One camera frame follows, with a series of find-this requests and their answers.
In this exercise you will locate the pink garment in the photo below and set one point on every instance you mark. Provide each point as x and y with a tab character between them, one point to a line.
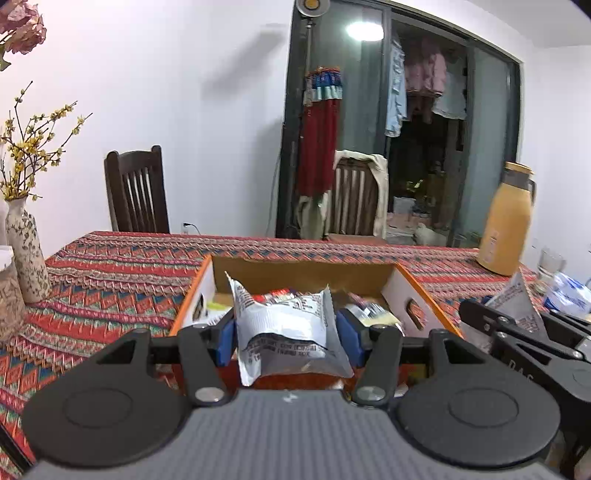
425	69

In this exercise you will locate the floor lamp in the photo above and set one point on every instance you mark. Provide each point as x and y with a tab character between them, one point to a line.
313	3

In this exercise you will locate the green snack packet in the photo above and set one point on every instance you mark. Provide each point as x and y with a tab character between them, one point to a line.
217	305

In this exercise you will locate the dark wooden chair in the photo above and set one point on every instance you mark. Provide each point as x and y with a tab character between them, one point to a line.
138	194

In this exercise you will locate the white plant pot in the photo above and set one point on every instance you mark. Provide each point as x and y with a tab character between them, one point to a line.
402	205

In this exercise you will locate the white wall socket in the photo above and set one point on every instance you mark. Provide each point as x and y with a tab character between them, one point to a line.
186	226

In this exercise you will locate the pink dried flowers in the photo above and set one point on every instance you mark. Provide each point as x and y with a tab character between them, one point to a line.
23	27

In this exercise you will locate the brown slatted wooden chair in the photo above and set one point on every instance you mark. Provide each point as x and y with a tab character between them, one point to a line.
353	198

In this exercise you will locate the speckled white vase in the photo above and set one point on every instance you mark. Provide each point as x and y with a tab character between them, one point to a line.
27	258

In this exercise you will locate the clear glass cup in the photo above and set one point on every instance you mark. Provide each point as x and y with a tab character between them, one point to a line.
551	263

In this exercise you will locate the yellow thermos jug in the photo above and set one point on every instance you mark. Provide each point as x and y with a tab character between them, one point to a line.
503	230

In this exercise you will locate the dark sliding glass door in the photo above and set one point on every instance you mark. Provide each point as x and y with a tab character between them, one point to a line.
494	138

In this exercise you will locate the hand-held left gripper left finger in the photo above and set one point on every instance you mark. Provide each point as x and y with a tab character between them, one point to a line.
227	341

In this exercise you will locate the light blue shirt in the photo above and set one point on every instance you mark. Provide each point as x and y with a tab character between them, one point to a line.
396	92

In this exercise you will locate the silver snack packet black print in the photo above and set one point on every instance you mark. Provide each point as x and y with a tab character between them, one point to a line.
286	332

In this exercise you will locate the white garment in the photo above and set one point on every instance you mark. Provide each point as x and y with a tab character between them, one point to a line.
450	101

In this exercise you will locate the yellow flower branches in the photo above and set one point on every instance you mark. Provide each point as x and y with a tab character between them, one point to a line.
27	147

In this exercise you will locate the beige cloth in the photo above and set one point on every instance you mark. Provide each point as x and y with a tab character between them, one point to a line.
314	217

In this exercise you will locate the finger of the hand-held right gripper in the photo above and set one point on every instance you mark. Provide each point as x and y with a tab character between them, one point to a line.
480	311
568	325

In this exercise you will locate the white silver snack packet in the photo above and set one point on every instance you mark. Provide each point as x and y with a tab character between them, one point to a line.
517	300

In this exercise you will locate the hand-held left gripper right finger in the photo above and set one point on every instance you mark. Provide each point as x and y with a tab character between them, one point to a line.
348	339

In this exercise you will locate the blue and white tissue pack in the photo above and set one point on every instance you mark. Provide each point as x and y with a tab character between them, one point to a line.
572	295

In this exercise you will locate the orange cardboard box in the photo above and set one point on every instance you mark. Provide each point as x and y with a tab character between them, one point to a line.
304	272

